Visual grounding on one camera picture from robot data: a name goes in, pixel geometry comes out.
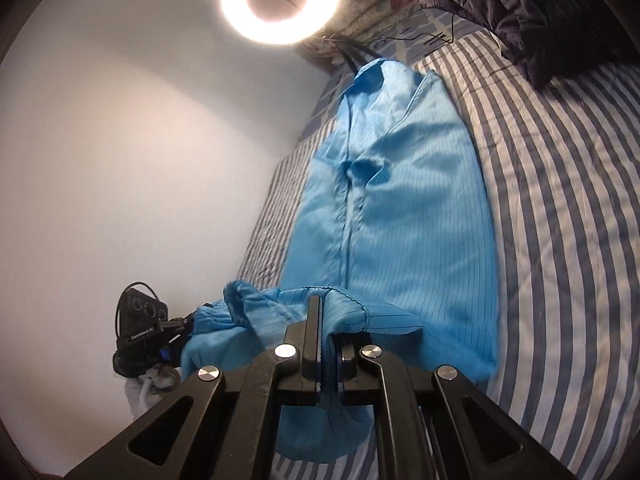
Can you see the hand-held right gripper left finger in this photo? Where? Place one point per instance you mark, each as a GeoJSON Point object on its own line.
{"type": "Point", "coordinates": [314, 330]}

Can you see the blue pinstriped coat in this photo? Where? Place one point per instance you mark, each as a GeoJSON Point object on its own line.
{"type": "Point", "coordinates": [400, 210]}

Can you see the black tripod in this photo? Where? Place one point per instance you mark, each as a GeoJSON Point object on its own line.
{"type": "Point", "coordinates": [350, 52]}

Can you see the blue white striped quilt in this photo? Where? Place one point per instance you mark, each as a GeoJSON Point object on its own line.
{"type": "Point", "coordinates": [550, 235]}

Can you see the person's left hand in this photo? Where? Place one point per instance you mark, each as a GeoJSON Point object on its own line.
{"type": "Point", "coordinates": [145, 390]}

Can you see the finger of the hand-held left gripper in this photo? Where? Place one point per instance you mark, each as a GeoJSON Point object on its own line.
{"type": "Point", "coordinates": [177, 327]}

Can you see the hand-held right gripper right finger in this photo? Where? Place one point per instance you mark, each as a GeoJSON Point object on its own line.
{"type": "Point", "coordinates": [347, 360]}

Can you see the dark navy puffer jacket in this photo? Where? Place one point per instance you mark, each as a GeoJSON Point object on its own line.
{"type": "Point", "coordinates": [525, 10]}

